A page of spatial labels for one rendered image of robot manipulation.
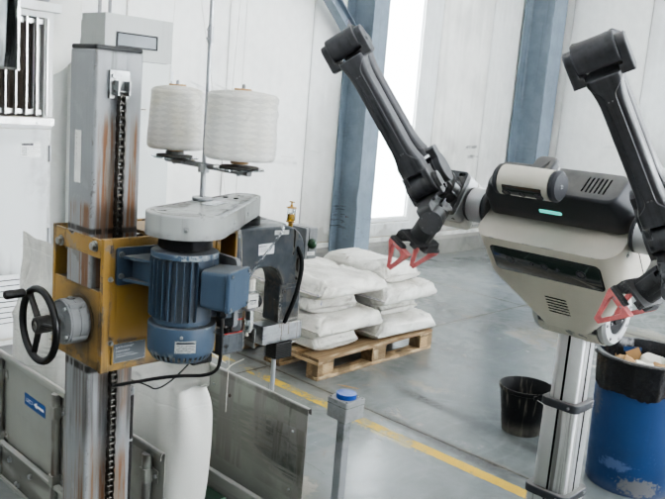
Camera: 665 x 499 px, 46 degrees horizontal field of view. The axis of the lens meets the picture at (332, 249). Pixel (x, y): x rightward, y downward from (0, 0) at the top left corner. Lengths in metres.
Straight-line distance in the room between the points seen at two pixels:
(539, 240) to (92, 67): 1.10
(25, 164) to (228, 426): 2.38
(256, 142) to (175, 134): 0.28
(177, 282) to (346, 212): 6.40
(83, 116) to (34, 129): 2.86
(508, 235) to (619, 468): 2.19
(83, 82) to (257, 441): 1.37
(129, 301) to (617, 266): 1.12
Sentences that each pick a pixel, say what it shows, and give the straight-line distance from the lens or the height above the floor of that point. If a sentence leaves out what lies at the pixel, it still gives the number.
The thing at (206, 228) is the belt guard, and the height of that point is 1.39.
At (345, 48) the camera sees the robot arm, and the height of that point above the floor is 1.80.
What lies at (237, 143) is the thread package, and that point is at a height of 1.57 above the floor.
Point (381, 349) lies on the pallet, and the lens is 5.31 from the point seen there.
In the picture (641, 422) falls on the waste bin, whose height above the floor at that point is 0.38.
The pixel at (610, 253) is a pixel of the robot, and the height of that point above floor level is 1.40.
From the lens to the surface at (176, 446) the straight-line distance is 2.43.
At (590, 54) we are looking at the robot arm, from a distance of 1.47.
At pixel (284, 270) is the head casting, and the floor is 1.22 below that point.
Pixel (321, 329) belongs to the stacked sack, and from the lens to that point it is 4.79.
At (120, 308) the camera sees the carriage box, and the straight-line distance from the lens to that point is 1.88.
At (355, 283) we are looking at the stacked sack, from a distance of 4.93.
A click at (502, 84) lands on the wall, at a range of 10.32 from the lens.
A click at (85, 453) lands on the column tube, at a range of 2.03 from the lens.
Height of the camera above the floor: 1.67
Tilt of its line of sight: 10 degrees down
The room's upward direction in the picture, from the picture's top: 5 degrees clockwise
